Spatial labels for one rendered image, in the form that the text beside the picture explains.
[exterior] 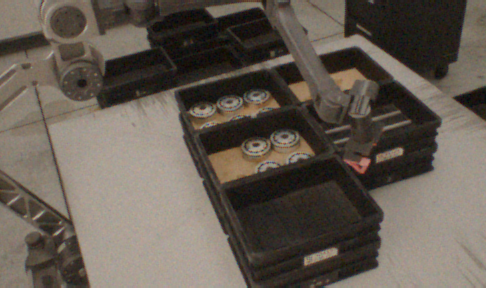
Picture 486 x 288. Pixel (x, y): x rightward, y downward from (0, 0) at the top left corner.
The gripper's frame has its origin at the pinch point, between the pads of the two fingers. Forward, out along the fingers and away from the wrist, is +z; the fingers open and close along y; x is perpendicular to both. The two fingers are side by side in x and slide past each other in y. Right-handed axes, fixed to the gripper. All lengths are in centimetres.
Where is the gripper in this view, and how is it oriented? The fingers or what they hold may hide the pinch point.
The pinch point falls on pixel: (366, 156)
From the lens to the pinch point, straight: 155.0
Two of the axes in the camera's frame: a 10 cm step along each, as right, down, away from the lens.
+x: -8.6, -1.9, 4.7
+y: 4.4, -7.3, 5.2
